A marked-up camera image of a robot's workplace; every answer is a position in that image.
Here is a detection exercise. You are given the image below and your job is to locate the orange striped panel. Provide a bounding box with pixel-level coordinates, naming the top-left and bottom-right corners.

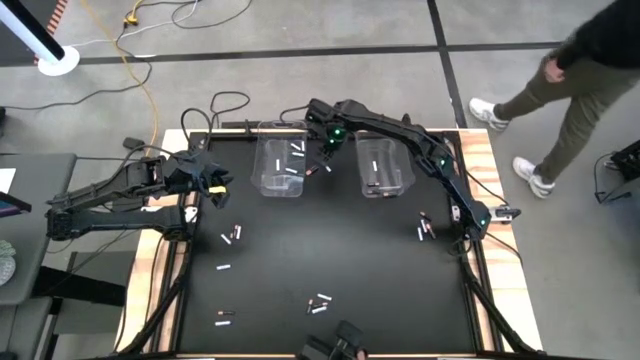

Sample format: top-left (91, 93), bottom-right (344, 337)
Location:
top-left (32, 0), bottom-right (69, 66)

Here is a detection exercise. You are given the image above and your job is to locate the yellow extension cable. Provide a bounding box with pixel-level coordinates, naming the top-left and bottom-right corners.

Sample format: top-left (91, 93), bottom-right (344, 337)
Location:
top-left (79, 0), bottom-right (160, 184)

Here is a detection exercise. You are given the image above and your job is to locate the black desk foot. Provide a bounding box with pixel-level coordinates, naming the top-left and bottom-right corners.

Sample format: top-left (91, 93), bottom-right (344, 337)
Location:
top-left (30, 252), bottom-right (127, 308)

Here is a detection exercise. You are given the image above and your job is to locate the black floor device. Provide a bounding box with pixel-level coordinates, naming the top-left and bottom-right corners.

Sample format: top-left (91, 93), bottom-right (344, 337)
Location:
top-left (608, 138), bottom-right (640, 183)

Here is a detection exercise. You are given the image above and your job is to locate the person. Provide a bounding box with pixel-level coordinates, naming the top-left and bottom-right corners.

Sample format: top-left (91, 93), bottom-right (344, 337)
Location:
top-left (468, 0), bottom-right (640, 200)

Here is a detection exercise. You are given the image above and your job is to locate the white shoe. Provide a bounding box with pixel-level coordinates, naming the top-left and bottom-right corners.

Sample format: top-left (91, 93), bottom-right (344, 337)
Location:
top-left (468, 97), bottom-right (503, 132)
top-left (512, 156), bottom-right (556, 200)

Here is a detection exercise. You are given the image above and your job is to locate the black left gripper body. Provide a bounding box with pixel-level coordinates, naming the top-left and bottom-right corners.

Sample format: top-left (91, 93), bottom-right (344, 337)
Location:
top-left (172, 162), bottom-right (222, 197)

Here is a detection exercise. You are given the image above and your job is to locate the long black floor cable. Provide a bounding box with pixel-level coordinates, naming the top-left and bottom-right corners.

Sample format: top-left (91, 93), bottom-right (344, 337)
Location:
top-left (0, 22), bottom-right (152, 111)

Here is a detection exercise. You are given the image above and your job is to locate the black table mat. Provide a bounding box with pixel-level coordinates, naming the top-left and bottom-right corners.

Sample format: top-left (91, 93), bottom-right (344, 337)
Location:
top-left (178, 137), bottom-right (479, 357)

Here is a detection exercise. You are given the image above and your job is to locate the looped black floor cable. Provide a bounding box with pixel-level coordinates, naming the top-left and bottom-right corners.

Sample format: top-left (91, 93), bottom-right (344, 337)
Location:
top-left (208, 90), bottom-right (251, 130)

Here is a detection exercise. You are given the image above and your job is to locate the black leader arm handle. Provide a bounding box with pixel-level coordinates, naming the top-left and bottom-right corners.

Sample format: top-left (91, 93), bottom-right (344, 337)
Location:
top-left (298, 319), bottom-right (367, 360)

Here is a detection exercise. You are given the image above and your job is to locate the clear plastic bin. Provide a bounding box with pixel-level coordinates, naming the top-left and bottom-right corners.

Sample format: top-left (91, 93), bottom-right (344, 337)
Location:
top-left (249, 119), bottom-right (308, 199)
top-left (353, 136), bottom-right (417, 200)

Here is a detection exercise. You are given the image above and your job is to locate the grey side desk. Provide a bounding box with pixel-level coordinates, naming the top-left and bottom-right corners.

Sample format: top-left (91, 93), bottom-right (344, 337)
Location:
top-left (0, 152), bottom-right (78, 307)

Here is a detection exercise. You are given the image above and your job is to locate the dark tablet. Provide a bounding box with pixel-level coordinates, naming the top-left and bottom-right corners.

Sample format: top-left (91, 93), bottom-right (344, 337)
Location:
top-left (0, 192), bottom-right (33, 219)

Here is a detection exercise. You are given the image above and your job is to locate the white patterned object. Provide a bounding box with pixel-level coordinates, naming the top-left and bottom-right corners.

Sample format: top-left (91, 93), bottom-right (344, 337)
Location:
top-left (0, 239), bottom-right (17, 288)

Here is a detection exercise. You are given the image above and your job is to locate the black device cable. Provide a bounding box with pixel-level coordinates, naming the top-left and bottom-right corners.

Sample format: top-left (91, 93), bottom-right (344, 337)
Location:
top-left (592, 151), bottom-right (640, 205)

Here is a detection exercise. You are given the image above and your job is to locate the white black pole stand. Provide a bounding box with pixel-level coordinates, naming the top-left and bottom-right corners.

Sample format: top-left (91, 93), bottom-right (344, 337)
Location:
top-left (0, 0), bottom-right (81, 78)

